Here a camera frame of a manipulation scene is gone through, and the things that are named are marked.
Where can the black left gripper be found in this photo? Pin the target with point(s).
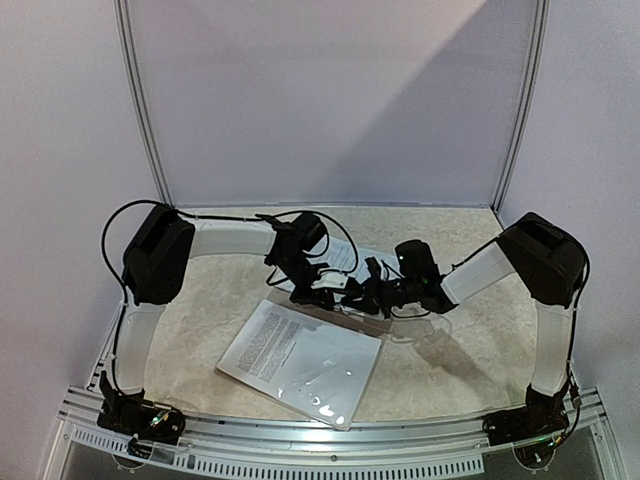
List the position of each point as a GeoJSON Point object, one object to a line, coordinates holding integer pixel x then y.
{"type": "Point", "coordinates": [315, 298]}

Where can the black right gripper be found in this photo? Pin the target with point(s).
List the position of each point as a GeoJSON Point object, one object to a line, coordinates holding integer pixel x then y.
{"type": "Point", "coordinates": [382, 291]}

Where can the white paper stack remainder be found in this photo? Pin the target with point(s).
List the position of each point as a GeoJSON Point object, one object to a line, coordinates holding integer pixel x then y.
{"type": "Point", "coordinates": [341, 256]}

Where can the brown plastic folder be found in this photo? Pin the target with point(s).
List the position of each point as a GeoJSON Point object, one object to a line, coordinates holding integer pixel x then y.
{"type": "Point", "coordinates": [352, 321]}

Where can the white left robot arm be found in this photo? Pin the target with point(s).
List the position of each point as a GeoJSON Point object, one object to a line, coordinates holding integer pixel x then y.
{"type": "Point", "coordinates": [154, 266]}

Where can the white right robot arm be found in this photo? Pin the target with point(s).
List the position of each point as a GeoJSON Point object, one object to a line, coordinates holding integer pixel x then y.
{"type": "Point", "coordinates": [550, 268]}

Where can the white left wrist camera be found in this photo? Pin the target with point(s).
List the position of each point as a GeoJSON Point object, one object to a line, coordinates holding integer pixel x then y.
{"type": "Point", "coordinates": [331, 280]}

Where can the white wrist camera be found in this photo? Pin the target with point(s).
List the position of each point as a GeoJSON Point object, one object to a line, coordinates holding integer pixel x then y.
{"type": "Point", "coordinates": [331, 280]}
{"type": "Point", "coordinates": [374, 269]}

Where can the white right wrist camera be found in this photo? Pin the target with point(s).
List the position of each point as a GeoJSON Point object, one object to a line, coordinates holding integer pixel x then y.
{"type": "Point", "coordinates": [374, 269]}

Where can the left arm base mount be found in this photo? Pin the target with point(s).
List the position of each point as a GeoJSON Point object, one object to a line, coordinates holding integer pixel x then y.
{"type": "Point", "coordinates": [145, 422]}

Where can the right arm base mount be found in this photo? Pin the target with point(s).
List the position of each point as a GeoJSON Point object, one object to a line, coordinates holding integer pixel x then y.
{"type": "Point", "coordinates": [543, 422]}

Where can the left aluminium frame post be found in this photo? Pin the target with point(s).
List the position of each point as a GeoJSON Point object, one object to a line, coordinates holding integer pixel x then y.
{"type": "Point", "coordinates": [133, 74]}

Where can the aluminium frame post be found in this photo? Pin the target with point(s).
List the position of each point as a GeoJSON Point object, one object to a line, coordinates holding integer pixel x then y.
{"type": "Point", "coordinates": [525, 99]}
{"type": "Point", "coordinates": [133, 74]}

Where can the right aluminium frame post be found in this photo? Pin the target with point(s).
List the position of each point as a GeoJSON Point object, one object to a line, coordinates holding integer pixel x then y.
{"type": "Point", "coordinates": [525, 99]}

